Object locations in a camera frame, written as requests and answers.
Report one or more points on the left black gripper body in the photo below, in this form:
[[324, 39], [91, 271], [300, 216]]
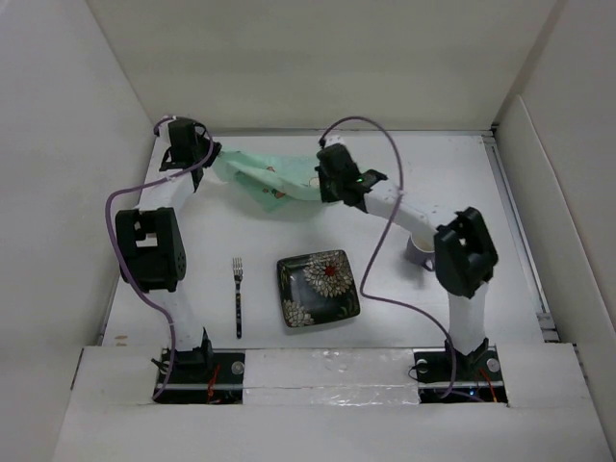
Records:
[[201, 150]]

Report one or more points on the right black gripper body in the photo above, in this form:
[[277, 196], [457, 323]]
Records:
[[329, 186]]

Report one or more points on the green cartoon print cloth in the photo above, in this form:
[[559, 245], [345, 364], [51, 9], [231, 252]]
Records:
[[270, 180]]

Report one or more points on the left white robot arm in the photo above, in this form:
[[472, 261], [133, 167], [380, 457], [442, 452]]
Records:
[[149, 240]]

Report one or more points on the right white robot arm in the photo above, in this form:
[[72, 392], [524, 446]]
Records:
[[463, 252]]

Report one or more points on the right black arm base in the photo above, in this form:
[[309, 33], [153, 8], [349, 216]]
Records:
[[481, 382]]

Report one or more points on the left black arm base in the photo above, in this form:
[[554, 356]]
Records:
[[223, 384]]

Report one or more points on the purple mug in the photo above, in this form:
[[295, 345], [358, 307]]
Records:
[[420, 253]]

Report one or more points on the black floral square plate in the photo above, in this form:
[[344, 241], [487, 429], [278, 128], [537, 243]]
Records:
[[317, 288]]

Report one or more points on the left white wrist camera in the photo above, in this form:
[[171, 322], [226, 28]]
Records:
[[161, 128]]

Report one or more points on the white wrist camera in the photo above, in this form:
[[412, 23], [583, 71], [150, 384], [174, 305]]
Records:
[[332, 142], [161, 128]]

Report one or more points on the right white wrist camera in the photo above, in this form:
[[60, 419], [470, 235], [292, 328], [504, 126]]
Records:
[[332, 142]]

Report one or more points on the fork with dark handle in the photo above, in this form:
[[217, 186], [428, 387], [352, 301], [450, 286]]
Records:
[[238, 273]]

